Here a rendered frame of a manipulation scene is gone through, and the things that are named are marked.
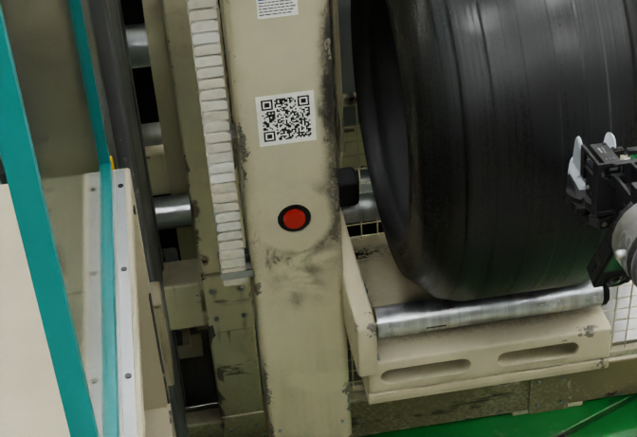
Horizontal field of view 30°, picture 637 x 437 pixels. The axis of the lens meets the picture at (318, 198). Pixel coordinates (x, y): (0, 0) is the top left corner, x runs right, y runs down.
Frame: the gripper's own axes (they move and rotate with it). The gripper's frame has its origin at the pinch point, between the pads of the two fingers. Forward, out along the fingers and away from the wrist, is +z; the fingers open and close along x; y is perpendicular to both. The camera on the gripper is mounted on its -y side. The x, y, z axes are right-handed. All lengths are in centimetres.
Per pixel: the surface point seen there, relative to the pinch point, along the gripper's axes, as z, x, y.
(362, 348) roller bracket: 13.7, 25.3, -31.0
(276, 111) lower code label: 21.0, 33.3, 2.4
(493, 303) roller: 18.0, 5.6, -29.8
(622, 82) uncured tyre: 3.2, -5.6, 8.3
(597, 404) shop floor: 92, -40, -113
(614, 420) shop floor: 87, -42, -114
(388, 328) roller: 17.5, 20.9, -31.0
